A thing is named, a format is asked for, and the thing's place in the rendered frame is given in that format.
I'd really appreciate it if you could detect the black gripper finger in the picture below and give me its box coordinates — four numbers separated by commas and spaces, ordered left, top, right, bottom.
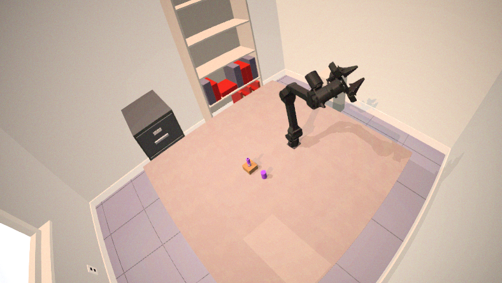
349, 77, 365, 96
338, 65, 358, 78

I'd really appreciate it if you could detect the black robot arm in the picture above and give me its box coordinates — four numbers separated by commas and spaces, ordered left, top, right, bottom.
279, 71, 332, 149

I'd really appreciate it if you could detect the orange block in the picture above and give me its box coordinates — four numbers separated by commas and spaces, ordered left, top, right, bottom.
242, 159, 258, 174

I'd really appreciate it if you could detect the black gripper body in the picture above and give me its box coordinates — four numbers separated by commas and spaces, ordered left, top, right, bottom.
325, 62, 357, 103

